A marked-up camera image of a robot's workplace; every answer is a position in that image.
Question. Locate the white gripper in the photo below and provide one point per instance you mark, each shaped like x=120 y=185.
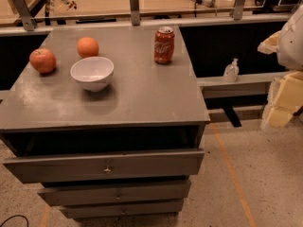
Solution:
x=292 y=43

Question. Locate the red coke can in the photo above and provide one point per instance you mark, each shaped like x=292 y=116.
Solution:
x=164 y=44

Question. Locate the white bowl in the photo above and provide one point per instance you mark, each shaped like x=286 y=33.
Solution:
x=93 y=73

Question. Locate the clear sanitizer pump bottle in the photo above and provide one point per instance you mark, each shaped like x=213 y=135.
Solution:
x=231 y=71

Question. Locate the top grey drawer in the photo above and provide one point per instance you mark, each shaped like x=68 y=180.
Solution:
x=101 y=166

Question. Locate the grey drawer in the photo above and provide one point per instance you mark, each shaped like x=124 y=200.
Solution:
x=101 y=166
x=123 y=209
x=115 y=192

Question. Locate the middle grey drawer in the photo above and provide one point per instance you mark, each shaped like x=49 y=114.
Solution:
x=115 y=192

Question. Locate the grey drawer cabinet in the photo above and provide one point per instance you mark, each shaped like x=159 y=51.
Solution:
x=146 y=107

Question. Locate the bottom grey drawer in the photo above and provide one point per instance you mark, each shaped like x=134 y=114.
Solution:
x=123 y=209

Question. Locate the orange fruit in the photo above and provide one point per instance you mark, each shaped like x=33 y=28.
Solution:
x=87 y=47

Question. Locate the red apple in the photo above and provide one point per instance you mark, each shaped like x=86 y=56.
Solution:
x=43 y=60

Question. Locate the right metal bracket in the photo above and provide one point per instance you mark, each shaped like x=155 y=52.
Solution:
x=240 y=0

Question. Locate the metal bracket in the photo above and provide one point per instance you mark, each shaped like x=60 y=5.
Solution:
x=29 y=24
x=240 y=0
x=135 y=13

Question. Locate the middle metal bracket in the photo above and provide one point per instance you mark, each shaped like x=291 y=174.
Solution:
x=135 y=13

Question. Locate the left metal bracket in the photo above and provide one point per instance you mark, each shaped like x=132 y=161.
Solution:
x=29 y=24

